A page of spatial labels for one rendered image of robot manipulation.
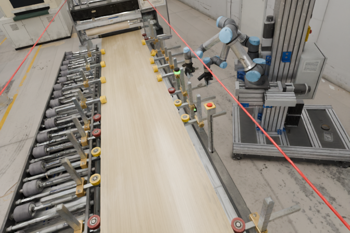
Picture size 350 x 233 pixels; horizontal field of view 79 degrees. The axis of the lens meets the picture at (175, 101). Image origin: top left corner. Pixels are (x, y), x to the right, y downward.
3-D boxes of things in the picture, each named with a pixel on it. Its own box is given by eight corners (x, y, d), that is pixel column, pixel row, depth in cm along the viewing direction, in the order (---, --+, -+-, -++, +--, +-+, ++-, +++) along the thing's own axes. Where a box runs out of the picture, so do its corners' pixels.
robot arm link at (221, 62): (242, 21, 205) (227, 69, 227) (234, 18, 213) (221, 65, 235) (234, 20, 199) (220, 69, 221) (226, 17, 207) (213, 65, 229)
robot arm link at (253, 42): (253, 52, 233) (254, 41, 225) (244, 49, 243) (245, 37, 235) (261, 49, 237) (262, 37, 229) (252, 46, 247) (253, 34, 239)
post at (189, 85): (194, 117, 236) (189, 80, 207) (195, 119, 233) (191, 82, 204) (190, 118, 235) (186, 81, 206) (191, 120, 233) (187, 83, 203)
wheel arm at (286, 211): (296, 206, 136) (297, 203, 133) (299, 211, 133) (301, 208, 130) (233, 230, 130) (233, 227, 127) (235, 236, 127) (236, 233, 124)
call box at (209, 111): (212, 109, 168) (212, 101, 163) (215, 114, 162) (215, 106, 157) (203, 111, 167) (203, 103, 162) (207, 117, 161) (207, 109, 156)
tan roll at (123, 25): (154, 21, 425) (153, 14, 418) (155, 22, 416) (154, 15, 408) (82, 36, 406) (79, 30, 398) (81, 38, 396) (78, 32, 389)
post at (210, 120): (212, 147, 193) (211, 109, 166) (214, 152, 189) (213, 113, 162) (208, 149, 193) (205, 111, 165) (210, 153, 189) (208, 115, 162)
